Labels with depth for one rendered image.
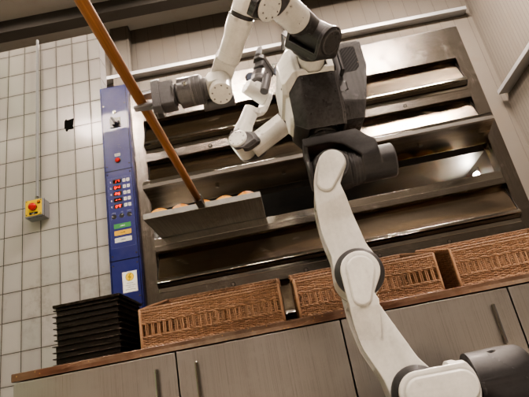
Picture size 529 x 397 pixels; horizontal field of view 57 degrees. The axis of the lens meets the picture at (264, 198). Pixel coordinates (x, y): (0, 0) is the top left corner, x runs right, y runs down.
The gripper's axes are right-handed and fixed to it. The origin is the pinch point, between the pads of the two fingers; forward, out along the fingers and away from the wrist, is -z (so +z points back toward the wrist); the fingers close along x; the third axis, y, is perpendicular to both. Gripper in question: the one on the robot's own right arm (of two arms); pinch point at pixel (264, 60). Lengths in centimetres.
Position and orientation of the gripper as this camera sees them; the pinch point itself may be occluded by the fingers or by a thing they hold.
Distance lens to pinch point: 227.2
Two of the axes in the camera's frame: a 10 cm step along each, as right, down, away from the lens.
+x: -5.1, -5.8, -6.4
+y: -8.5, 2.2, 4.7
